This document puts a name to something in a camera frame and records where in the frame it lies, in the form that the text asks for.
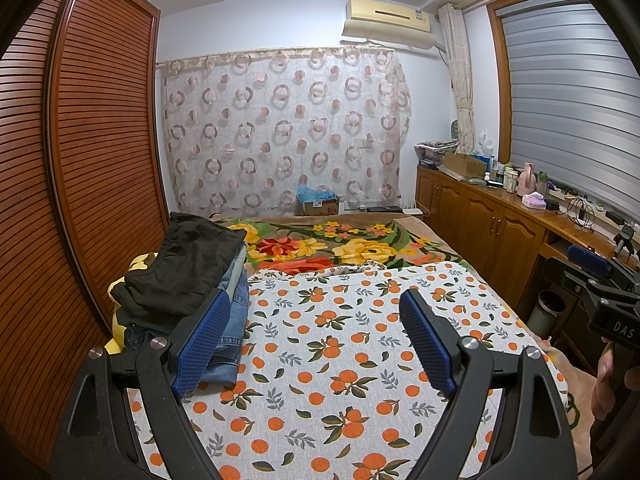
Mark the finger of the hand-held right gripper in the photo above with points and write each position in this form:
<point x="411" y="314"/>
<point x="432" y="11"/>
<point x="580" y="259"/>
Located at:
<point x="587" y="258"/>
<point x="562" y="270"/>

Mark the circle pattern sheer curtain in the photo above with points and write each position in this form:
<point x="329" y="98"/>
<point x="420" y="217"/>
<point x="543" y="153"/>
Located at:
<point x="280" y="125"/>

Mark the black pants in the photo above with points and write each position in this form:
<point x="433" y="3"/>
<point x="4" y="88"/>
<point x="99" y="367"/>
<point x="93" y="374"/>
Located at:
<point x="185" y="265"/>

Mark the light blue folded jeans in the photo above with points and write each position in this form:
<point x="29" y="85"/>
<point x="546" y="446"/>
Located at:
<point x="240" y="262"/>

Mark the pink tissue pack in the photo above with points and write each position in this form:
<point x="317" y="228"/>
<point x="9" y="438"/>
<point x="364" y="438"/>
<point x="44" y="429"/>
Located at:
<point x="533" y="201"/>

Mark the cardboard box with blue cloth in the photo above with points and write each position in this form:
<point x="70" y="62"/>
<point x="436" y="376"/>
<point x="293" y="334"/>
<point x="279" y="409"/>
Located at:
<point x="320" y="205"/>

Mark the pink bottle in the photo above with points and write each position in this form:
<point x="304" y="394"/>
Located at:
<point x="526" y="180"/>

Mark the person's right hand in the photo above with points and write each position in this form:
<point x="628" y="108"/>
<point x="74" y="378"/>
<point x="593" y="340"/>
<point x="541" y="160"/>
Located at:
<point x="605" y="385"/>

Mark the white plastic bag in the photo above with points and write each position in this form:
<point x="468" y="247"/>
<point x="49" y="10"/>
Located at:
<point x="485" y="145"/>

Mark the dark blue denim jeans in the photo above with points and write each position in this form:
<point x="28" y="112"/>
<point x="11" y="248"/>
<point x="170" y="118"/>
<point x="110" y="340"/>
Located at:
<point x="230" y="330"/>

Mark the wooden louvered wardrobe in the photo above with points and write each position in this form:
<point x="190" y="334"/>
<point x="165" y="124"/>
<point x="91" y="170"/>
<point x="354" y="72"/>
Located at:
<point x="90" y="160"/>

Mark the beige air conditioner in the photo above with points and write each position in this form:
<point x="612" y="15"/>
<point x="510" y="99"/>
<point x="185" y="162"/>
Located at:
<point x="387" y="12"/>

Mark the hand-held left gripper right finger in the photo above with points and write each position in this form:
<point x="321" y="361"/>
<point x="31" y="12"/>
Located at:
<point x="425" y="345"/>

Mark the yellow plush toy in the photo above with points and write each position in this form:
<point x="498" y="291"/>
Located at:
<point x="116" y="320"/>

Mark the basket of papers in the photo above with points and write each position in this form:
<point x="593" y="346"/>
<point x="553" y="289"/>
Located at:
<point x="435" y="152"/>

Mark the wooden window frame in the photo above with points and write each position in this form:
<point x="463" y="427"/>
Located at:
<point x="497" y="85"/>

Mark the grey trash can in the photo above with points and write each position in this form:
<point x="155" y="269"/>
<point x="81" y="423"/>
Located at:
<point x="547" y="312"/>

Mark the orange fruit print bedsheet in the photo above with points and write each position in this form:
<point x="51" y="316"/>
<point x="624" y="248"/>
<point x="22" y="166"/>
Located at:
<point x="325" y="360"/>

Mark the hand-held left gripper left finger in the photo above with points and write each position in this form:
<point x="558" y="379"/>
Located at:
<point x="202" y="345"/>

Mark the beige side curtain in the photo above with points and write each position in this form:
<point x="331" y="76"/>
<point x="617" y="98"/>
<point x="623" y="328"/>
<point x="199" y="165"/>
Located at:
<point x="460" y="75"/>

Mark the grey window blind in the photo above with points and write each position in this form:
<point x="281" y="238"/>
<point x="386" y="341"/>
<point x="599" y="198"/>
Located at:
<point x="565" y="100"/>

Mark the open cardboard box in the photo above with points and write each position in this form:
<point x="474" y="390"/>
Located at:
<point x="465" y="165"/>

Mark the wooden cabinet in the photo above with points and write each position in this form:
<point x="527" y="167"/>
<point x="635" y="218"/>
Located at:
<point x="480" y="220"/>

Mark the row of small bottles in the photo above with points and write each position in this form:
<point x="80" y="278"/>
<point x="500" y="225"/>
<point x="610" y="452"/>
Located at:
<point x="505" y="177"/>

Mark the floral blanket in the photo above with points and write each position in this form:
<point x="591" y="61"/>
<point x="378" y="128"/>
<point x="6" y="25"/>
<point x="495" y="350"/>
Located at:
<point x="350" y="245"/>

